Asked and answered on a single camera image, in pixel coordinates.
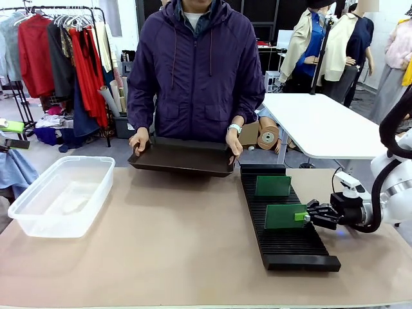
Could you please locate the white plastic crate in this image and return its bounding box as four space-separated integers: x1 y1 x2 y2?
264 70 281 95

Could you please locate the clear plastic storage box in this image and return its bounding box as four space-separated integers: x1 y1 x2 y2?
8 155 116 239

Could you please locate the green circuit board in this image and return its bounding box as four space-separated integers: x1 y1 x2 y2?
264 203 308 230
256 175 293 198

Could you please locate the person's left forearm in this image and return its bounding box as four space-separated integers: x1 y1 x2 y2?
230 92 267 128

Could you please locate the dark grey coat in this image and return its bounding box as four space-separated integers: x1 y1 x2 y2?
47 21 77 101

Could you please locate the yellow garment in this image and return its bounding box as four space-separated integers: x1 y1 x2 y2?
398 17 412 88

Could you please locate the black tripod pole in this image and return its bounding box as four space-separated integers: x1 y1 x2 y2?
310 14 336 96

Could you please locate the white table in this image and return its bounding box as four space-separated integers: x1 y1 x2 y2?
262 92 397 165

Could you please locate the mannequin beige coat blue shirt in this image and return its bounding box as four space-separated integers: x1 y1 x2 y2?
278 0 337 86

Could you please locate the dark brown serving tray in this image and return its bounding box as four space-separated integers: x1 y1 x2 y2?
127 136 237 178

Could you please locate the black clothes rack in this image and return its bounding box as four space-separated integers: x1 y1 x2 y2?
0 5 112 147

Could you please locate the person's right hand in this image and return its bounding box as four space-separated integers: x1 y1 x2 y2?
128 127 152 158

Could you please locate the grey blue sweater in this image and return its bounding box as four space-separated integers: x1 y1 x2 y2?
0 12 24 82

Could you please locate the long red dress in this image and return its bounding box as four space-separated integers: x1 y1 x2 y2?
68 28 109 128

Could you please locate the red jacket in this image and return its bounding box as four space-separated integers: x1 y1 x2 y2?
17 14 56 99

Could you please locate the mannequin pink top grey skirt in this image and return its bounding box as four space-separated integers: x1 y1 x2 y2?
368 18 412 125

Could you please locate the person in purple jacket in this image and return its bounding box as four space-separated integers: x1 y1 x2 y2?
126 0 267 152

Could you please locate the mannequin cream jacket navy dress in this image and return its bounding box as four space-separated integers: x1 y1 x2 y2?
323 5 376 108

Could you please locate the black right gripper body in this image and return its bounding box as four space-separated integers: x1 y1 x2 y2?
330 192 366 226

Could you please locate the person's right forearm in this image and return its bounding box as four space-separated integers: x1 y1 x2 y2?
126 95 156 131

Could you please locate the dark blue cloth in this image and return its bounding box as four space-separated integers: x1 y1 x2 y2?
33 127 75 154

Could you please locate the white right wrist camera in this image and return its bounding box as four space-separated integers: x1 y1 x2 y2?
334 171 371 202

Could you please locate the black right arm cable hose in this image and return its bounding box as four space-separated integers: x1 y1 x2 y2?
349 93 412 233

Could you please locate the grey storage bin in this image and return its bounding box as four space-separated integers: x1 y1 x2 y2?
114 115 138 140

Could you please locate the navy blue garment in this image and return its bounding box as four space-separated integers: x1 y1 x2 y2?
73 77 101 136

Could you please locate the person's left hand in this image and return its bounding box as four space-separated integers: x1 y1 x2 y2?
225 130 244 158

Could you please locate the tan mannequin torso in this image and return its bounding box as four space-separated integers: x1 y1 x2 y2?
256 115 281 153

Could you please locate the cream garment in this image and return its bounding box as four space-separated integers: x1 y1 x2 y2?
94 21 118 73

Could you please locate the black slotted PCB rack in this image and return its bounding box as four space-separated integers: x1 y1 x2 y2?
239 164 342 272

